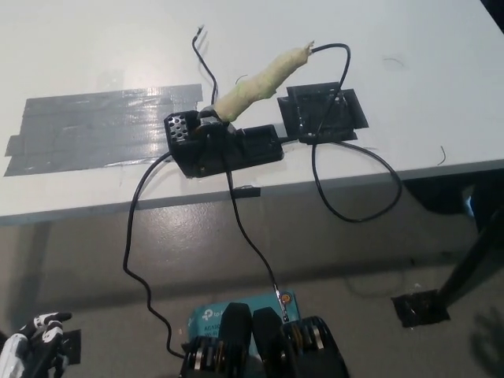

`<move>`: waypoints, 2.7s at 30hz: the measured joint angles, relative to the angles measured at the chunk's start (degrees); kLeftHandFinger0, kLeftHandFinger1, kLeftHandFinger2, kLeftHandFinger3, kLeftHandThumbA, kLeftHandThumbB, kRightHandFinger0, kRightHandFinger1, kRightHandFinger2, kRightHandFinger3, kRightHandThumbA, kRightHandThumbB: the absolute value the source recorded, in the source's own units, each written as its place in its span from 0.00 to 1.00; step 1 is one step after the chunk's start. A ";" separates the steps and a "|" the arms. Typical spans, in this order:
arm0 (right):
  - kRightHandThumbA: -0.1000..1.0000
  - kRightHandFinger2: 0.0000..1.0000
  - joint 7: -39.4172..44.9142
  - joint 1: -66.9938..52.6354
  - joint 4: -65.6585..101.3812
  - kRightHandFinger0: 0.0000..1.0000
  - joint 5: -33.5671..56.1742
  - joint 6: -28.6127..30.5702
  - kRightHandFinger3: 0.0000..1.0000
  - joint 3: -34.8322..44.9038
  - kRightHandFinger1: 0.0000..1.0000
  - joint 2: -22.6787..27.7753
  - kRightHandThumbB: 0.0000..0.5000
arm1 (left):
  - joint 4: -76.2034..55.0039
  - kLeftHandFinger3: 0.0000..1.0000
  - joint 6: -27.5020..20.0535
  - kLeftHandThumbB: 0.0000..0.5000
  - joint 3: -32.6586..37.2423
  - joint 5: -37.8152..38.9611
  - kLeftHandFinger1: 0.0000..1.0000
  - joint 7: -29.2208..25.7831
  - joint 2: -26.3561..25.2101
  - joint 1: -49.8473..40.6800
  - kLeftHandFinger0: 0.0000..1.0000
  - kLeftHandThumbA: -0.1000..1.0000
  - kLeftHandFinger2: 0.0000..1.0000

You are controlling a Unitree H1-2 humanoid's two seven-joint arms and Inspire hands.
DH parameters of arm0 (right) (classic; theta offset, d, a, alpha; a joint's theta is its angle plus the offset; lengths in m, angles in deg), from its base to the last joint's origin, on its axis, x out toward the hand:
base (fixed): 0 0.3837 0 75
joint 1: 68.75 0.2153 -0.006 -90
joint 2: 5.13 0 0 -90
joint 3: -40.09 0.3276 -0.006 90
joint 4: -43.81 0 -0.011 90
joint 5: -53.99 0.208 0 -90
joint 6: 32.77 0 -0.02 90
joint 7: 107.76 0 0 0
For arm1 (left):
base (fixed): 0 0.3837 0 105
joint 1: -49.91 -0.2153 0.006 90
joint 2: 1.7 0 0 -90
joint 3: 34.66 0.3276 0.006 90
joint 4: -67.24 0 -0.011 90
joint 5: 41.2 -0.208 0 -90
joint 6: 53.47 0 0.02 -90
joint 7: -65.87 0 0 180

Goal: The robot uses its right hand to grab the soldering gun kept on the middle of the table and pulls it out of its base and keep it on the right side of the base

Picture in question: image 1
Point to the grey duct tape patch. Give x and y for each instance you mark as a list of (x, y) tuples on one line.
[(98, 126)]

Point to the teal router box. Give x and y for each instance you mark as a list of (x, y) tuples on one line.
[(206, 319)]

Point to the soldering iron yellow-green tape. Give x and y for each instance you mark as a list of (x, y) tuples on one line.
[(256, 88)]

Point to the black square taped plate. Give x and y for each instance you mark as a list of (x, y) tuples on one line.
[(342, 114)]

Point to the black table leg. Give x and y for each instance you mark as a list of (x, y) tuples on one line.
[(472, 256)]

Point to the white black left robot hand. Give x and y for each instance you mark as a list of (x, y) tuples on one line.
[(45, 334)]

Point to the black floor tape patch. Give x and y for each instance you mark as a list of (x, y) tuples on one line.
[(417, 311), (73, 346)]

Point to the black soldering iron base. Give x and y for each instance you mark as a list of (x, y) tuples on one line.
[(256, 147)]

